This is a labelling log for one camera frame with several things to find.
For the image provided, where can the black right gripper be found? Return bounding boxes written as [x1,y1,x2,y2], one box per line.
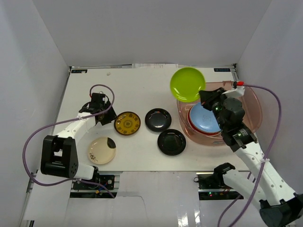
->
[198,88,230,130]

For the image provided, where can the light blue plastic plate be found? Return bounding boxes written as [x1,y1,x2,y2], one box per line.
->
[188,103,221,134]

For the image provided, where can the yellow patterned brown-rim plate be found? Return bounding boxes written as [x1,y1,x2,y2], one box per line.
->
[114,112,141,136]

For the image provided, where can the lime green plate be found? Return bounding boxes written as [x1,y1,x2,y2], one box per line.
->
[170,67,206,103]

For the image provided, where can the red teal floral plate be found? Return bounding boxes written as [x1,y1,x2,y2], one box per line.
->
[187,107,221,136]

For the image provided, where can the cream plate with flowers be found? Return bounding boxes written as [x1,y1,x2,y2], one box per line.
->
[88,137,116,165]

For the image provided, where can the black glossy plate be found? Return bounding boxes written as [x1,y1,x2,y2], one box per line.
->
[145,108,172,132]
[157,129,187,157]

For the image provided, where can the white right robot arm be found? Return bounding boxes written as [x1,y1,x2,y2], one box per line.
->
[199,83,303,227]

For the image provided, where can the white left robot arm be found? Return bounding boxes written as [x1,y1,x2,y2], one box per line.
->
[40,93,117,189]

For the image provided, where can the right black corner label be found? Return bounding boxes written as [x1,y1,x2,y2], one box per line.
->
[214,68,231,72]

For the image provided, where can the black corner label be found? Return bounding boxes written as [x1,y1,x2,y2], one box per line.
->
[71,69,88,74]
[214,68,231,72]

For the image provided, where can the left black corner label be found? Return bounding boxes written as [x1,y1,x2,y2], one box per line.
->
[71,69,88,74]

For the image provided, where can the white papers at back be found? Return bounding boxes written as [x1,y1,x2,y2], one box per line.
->
[132,63,178,69]

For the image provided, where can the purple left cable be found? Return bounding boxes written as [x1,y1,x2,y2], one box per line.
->
[22,84,116,198]

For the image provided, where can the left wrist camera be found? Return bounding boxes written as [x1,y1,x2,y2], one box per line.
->
[98,91,106,97]

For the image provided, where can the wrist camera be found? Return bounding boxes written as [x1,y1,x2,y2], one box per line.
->
[225,81,245,98]
[98,91,106,97]

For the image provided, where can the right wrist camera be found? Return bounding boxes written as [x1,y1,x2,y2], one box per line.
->
[225,81,245,98]

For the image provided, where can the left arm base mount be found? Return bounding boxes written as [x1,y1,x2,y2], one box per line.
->
[70,175,118,199]

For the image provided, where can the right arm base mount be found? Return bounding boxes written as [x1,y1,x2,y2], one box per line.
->
[193,163,244,201]

